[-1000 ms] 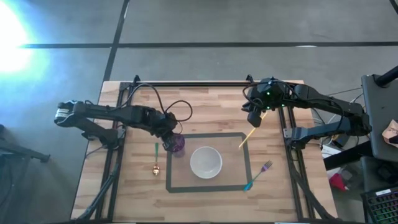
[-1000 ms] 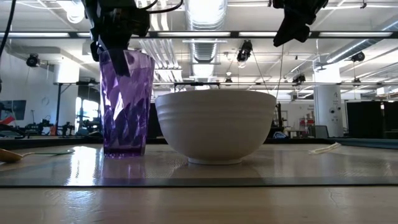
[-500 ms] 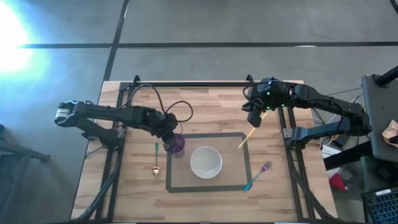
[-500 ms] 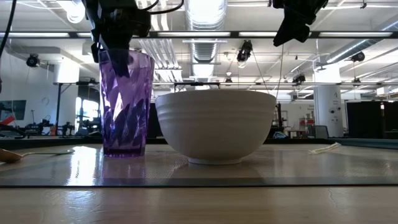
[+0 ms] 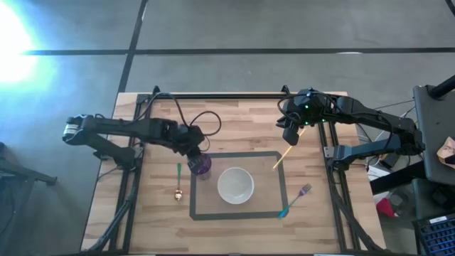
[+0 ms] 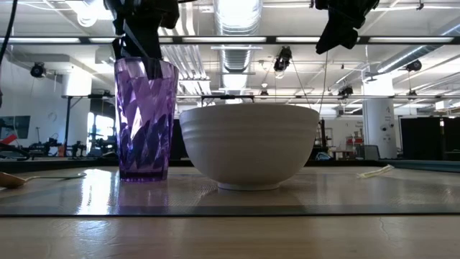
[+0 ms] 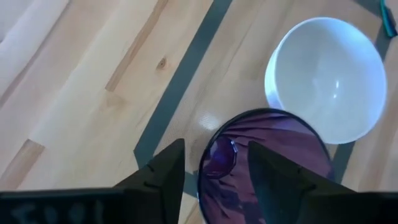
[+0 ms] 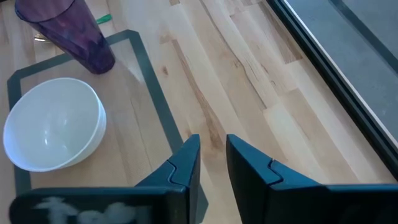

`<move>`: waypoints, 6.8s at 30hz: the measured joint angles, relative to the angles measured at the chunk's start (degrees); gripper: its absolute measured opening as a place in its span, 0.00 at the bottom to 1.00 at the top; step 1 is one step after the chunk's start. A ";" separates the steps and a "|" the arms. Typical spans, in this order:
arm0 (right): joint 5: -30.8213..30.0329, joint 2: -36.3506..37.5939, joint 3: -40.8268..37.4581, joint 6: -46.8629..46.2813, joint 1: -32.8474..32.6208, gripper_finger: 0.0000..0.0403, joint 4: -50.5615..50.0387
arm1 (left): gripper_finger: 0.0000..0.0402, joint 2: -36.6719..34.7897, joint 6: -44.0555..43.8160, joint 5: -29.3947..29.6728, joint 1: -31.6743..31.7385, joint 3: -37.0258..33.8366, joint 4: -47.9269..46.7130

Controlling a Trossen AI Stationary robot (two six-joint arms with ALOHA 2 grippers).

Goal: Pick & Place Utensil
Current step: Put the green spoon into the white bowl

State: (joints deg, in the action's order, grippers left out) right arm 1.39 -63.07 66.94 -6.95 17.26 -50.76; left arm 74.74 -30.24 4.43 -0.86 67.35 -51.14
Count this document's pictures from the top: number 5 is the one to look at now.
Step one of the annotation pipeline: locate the black power brick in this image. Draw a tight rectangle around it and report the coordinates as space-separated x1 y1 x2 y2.
380 151 402 169

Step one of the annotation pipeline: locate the brown paper bag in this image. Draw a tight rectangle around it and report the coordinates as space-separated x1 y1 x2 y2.
436 136 455 169

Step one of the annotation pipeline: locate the black floor stand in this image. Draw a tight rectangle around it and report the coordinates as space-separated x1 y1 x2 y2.
0 142 58 256

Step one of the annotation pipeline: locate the black aluminium table frame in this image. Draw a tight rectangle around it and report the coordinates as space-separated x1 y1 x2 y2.
85 84 385 256

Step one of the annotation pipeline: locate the red object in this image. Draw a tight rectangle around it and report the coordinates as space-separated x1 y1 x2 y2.
376 198 397 218

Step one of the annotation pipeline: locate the wooden chopstick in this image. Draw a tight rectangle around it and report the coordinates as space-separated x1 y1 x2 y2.
272 127 307 171

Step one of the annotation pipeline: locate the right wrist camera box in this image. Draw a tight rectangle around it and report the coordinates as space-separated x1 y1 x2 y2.
282 122 302 146

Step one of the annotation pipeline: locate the purple faceted plastic tumbler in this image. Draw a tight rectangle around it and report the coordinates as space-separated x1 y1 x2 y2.
187 152 213 181

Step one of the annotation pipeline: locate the gold spoon green handle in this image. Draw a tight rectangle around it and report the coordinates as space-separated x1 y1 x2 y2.
173 162 184 201

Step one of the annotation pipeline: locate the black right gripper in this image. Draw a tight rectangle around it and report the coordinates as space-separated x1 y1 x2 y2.
276 87 341 126

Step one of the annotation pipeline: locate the white box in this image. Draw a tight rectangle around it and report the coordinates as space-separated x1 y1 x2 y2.
367 165 392 182

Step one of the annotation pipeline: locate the black pole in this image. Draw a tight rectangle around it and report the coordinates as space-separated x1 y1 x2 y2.
427 74 455 100

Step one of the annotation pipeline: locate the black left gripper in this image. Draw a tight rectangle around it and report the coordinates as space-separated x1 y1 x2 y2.
165 121 208 169

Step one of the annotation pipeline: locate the grey side desk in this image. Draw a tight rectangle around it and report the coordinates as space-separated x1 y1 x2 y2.
413 84 455 186

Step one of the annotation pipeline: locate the white ceramic bowl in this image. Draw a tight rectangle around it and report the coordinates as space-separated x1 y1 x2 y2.
217 166 255 206

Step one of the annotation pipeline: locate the purple fork teal handle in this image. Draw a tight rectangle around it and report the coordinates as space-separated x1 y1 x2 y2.
277 183 314 219

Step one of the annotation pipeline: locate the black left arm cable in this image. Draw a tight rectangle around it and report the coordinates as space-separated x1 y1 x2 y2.
140 91 223 152

